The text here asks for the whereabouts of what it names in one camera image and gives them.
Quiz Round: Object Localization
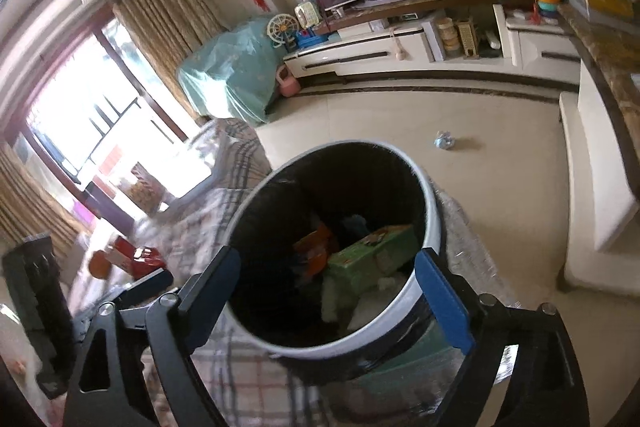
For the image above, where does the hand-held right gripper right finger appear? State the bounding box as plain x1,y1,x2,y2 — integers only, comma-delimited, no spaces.
413,247,592,427

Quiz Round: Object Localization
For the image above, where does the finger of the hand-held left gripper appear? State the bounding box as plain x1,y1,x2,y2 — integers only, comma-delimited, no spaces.
75,268,175,334

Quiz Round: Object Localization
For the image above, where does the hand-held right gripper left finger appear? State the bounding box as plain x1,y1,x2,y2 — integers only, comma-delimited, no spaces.
62,246,242,427

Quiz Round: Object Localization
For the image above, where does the white bin with black bag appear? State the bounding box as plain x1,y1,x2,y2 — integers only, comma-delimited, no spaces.
224,139,444,359

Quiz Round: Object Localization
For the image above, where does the red box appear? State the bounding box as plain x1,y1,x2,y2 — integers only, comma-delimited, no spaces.
104,234,136,278

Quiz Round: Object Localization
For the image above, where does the orange round object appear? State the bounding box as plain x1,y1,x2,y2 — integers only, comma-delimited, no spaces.
88,254,111,281

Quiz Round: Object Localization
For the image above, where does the green cardboard box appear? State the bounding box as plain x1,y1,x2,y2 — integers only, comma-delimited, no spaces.
324,224,419,296

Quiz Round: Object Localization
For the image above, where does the purple box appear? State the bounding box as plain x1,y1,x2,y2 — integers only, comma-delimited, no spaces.
72,199,101,228

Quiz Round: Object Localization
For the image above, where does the patterned cardboard box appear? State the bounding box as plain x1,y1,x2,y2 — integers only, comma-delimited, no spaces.
130,161,166,213

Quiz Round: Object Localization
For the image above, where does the white crumpled paper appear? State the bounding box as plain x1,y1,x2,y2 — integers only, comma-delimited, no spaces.
320,276,407,324

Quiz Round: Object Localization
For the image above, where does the beige patterned curtain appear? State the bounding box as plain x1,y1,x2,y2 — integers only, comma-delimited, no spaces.
107,0,227,124
0,146,87,259

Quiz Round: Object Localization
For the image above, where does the orange snack packet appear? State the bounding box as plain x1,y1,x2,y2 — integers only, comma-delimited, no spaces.
294,226,334,276

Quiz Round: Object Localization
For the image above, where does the brown framed balcony window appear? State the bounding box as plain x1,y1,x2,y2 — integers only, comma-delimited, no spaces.
24,14,202,208

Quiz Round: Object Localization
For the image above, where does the white cabinet with marble top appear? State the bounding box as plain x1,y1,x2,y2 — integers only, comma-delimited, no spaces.
557,4,640,294

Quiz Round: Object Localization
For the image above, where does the teal covered furniture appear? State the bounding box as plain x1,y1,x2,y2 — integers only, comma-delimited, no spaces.
177,12,289,124

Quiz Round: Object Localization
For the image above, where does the pink watering can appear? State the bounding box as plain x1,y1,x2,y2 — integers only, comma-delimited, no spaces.
275,65,302,97

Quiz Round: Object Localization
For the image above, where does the white television cabinet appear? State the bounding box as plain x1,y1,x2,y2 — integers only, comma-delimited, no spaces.
282,0,584,88

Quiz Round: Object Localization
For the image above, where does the wooden abacus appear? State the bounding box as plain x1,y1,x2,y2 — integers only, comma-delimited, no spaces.
457,19,481,60

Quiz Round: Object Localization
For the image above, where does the stack of beige jars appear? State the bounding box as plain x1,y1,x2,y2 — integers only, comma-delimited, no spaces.
434,16,461,54

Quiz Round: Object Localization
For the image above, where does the blue toy basket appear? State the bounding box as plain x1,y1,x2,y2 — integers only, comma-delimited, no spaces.
294,31,329,51

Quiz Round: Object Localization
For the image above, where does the ferris wheel toy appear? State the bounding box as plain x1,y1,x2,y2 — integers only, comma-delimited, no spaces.
265,14,296,50

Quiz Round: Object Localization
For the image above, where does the green toy box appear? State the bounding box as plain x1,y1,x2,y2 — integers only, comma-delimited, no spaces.
293,1,319,28

